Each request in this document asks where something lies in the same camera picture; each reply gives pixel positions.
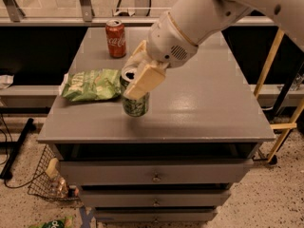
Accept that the wire basket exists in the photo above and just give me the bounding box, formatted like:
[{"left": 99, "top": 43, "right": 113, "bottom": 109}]
[{"left": 28, "top": 145, "right": 79, "bottom": 201}]

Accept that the grey drawer cabinet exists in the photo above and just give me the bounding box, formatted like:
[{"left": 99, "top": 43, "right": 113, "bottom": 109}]
[{"left": 39, "top": 34, "right": 274, "bottom": 214}]

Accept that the black stand leg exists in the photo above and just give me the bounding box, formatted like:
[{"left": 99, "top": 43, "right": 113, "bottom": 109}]
[{"left": 0, "top": 118, "right": 36, "bottom": 181}]

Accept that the metal window rail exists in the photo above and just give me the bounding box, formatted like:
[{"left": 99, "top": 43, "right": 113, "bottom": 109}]
[{"left": 0, "top": 0, "right": 276, "bottom": 27}]

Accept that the green jalapeno chip bag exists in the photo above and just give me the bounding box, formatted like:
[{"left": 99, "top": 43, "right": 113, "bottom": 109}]
[{"left": 59, "top": 68, "right": 121, "bottom": 102}]

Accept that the green soda can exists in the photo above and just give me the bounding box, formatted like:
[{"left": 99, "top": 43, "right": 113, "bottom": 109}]
[{"left": 120, "top": 66, "right": 149, "bottom": 117}]

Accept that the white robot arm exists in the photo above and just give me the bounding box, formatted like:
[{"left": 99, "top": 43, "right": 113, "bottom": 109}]
[{"left": 123, "top": 0, "right": 304, "bottom": 100}]

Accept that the grey drawer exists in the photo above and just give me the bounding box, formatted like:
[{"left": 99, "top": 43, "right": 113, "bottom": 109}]
[
  {"left": 94, "top": 209, "right": 217, "bottom": 223},
  {"left": 60, "top": 159, "right": 253, "bottom": 185},
  {"left": 80, "top": 190, "right": 231, "bottom": 208}
]

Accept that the black cable on floor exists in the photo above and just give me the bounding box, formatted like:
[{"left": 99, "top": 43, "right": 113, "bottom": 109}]
[{"left": 0, "top": 112, "right": 48, "bottom": 189}]

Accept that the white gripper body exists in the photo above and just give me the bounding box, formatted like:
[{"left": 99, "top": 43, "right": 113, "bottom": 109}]
[{"left": 144, "top": 12, "right": 199, "bottom": 67}]

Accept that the middle grey drawer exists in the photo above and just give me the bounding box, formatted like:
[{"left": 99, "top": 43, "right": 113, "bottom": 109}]
[{"left": 80, "top": 190, "right": 231, "bottom": 208}]

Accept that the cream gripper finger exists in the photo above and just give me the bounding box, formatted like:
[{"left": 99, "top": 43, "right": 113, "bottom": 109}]
[
  {"left": 122, "top": 40, "right": 147, "bottom": 75},
  {"left": 123, "top": 64, "right": 165, "bottom": 100}
]

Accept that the red Coca-Cola can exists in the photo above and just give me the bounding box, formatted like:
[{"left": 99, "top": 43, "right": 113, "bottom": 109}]
[{"left": 105, "top": 19, "right": 126, "bottom": 58}]

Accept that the top grey drawer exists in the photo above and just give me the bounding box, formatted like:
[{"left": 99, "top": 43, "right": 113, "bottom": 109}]
[{"left": 60, "top": 159, "right": 253, "bottom": 185}]

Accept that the bottom grey drawer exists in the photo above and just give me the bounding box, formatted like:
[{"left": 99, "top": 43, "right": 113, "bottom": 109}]
[{"left": 94, "top": 209, "right": 217, "bottom": 223}]

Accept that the green bag on floor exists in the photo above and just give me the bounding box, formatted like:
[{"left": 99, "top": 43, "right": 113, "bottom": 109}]
[{"left": 29, "top": 216, "right": 73, "bottom": 228}]

